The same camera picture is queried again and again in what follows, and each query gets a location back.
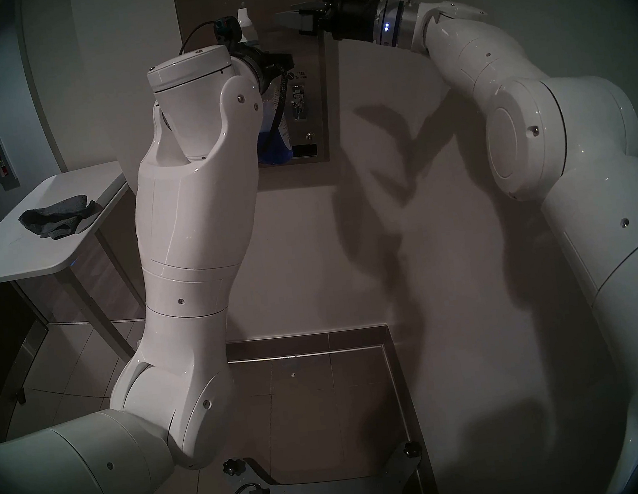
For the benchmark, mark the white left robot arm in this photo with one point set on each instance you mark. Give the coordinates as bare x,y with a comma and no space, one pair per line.
192,235

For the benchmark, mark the white side table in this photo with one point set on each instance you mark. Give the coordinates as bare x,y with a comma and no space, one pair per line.
38,247

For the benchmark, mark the clear spray cleaner bottle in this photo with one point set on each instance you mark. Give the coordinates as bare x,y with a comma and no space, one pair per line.
276,148

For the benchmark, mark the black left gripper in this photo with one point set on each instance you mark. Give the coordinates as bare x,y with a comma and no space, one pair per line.
269,63

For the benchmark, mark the chrome dispenser lever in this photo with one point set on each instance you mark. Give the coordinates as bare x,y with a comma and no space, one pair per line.
299,105

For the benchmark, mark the black door stop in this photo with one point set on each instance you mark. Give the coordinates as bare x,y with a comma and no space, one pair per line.
20,395

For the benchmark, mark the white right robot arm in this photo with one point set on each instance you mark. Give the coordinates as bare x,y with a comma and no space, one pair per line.
569,135

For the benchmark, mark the stainless steel wall dispenser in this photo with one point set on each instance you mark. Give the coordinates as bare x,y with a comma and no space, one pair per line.
315,112

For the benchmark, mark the dark grey cloth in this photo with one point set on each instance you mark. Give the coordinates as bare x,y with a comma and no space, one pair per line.
61,216

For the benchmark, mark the black star knob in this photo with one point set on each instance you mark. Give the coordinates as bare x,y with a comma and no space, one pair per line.
233,466
412,448

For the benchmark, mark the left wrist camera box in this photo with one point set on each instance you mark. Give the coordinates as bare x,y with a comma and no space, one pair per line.
227,29

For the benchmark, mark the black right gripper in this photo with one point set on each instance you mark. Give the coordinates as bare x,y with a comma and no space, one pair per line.
353,16

